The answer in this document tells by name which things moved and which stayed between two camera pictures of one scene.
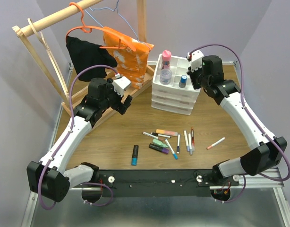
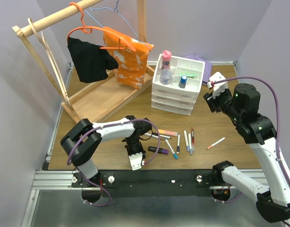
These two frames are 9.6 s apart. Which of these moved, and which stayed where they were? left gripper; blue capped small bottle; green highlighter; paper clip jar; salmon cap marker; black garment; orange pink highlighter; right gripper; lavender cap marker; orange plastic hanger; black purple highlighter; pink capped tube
Moved: green highlighter; black purple highlighter; right gripper; left gripper
Stayed: salmon cap marker; pink capped tube; blue capped small bottle; orange pink highlighter; lavender cap marker; orange plastic hanger; paper clip jar; black garment
